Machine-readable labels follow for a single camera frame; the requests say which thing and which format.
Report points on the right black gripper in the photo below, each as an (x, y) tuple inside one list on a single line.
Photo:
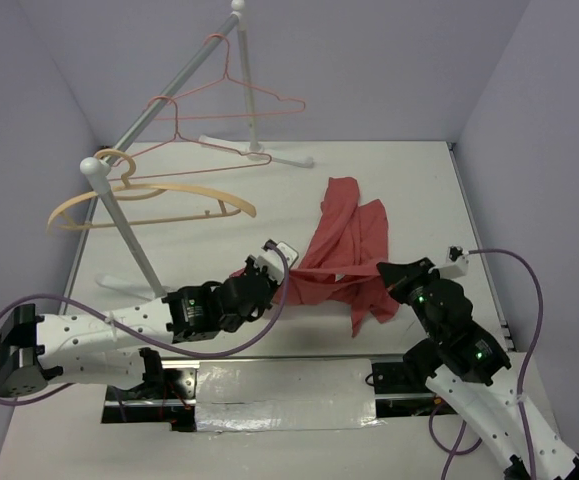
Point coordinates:
[(396, 276)]

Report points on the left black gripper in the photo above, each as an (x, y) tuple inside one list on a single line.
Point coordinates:
[(265, 302)]

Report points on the red t shirt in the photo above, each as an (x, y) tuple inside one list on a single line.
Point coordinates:
[(340, 263)]

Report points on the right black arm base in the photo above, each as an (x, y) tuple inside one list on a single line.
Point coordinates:
[(396, 378)]

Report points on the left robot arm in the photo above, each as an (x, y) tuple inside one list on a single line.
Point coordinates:
[(121, 348)]

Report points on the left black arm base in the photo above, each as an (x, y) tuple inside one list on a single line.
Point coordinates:
[(166, 393)]

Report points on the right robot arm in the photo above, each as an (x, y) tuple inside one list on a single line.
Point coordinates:
[(468, 368)]

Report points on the silver foil tape panel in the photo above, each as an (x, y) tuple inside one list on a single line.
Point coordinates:
[(284, 395)]

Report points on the white garment rack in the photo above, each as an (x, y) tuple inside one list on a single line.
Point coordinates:
[(154, 288)]

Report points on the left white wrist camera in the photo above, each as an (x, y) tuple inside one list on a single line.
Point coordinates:
[(275, 257)]

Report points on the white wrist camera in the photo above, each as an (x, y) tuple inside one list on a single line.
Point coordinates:
[(275, 257), (456, 264)]

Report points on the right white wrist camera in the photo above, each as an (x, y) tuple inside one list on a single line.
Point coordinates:
[(456, 264)]

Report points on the pink wire hanger near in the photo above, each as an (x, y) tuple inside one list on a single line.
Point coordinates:
[(256, 158)]

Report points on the pink wire hanger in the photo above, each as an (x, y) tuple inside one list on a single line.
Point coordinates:
[(256, 158), (250, 89)]

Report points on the pink wire hanger far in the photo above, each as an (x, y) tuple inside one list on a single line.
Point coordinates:
[(250, 89)]

